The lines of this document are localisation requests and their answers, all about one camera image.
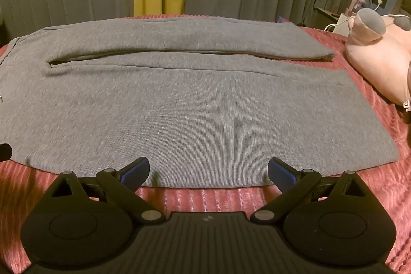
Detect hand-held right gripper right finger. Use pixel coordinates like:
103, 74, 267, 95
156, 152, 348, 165
250, 157, 370, 225

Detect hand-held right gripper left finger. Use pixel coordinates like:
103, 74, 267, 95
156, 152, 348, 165
42, 157, 163, 225

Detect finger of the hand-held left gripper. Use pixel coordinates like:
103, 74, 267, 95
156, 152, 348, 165
0, 142, 13, 162

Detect grey pants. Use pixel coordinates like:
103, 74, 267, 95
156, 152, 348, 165
0, 16, 400, 188

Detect red ribbed blanket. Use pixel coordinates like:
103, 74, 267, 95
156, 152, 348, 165
0, 13, 411, 274

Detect pink and grey plush toy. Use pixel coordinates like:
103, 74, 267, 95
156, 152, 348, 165
344, 8, 411, 103

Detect dark nightstand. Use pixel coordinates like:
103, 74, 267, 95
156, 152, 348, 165
315, 6, 352, 34

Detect pink bottle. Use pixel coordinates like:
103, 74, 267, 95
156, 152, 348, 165
351, 0, 367, 17

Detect olive headboard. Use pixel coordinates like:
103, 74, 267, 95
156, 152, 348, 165
393, 0, 411, 18

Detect black strap with white tag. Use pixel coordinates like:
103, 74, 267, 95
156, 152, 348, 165
400, 99, 411, 133

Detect white cable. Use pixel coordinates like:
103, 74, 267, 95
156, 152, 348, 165
324, 0, 406, 32

